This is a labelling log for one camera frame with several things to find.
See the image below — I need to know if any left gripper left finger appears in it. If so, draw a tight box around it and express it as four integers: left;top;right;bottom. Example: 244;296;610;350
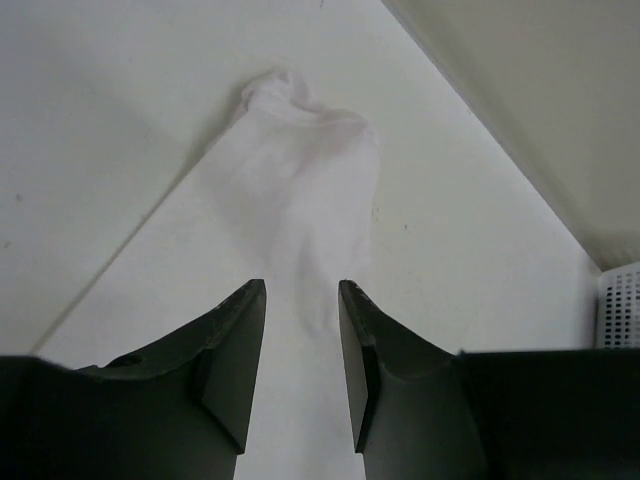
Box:
1;279;265;479

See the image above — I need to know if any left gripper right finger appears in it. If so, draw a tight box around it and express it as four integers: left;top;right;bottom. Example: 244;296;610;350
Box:
338;280;639;479

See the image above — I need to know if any pale pink tank top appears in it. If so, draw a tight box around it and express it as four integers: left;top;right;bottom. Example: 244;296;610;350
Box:
40;70;380;479

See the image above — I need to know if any white plastic laundry basket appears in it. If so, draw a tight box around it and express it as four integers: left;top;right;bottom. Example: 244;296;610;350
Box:
595;262;640;349

